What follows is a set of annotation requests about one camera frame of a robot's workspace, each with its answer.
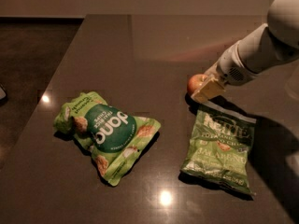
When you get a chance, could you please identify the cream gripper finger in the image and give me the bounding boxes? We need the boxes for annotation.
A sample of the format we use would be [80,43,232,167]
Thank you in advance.
[190,75,225,103]

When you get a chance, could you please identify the dark object at left edge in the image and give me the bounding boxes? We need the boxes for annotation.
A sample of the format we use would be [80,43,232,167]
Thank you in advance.
[0,85,7,101]

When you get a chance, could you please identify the green Kettle jalapeno chip bag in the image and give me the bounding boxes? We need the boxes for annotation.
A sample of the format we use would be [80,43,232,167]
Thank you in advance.
[180,102,256,195]

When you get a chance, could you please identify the red apple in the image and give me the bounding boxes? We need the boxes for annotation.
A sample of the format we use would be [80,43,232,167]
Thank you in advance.
[187,74,207,95]

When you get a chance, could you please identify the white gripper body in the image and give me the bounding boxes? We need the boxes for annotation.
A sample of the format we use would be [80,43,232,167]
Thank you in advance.
[205,41,257,86]

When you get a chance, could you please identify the green Dang rice chips bag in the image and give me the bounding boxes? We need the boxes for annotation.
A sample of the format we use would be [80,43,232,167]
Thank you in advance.
[53,91,161,187]

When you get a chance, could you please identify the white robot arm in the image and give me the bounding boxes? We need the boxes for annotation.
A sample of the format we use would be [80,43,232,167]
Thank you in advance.
[187,0,299,104]

